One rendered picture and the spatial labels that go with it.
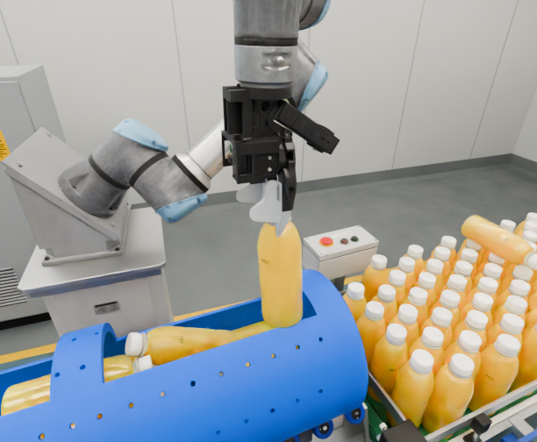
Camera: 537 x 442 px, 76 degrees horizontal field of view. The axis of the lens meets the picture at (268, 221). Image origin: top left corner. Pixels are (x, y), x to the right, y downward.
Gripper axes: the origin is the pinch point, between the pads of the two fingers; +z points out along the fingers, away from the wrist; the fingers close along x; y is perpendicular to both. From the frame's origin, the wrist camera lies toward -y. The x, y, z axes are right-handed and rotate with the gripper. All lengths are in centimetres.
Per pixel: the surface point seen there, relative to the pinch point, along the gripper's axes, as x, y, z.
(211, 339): -3.6, 10.9, 25.6
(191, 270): -175, -9, 138
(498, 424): 21, -45, 49
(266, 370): 10.2, 5.4, 20.0
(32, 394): 0.8, 38.4, 21.1
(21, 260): -154, 87, 91
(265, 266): 2.7, 2.8, 6.0
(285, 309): 5.6, 0.3, 13.2
